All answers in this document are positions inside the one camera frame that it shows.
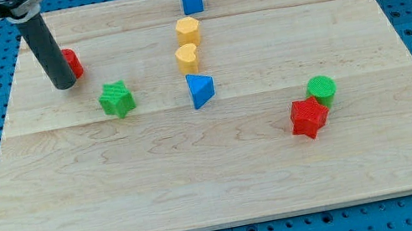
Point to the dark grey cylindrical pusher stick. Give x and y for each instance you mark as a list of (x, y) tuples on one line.
[(44, 47)]

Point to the red cylinder block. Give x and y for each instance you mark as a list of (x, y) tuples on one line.
[(73, 62)]

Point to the green star block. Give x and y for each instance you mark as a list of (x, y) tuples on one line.
[(116, 99)]

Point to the red star block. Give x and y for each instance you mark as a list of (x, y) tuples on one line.
[(308, 117)]

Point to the yellow hexagon block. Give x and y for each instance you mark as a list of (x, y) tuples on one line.
[(188, 31)]

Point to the yellow heart block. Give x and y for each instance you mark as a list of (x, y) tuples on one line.
[(187, 59)]

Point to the blue triangle block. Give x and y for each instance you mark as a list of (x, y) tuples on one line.
[(201, 89)]

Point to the wooden board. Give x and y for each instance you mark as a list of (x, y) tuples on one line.
[(67, 166)]

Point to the green cylinder block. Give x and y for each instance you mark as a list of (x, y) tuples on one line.
[(322, 88)]

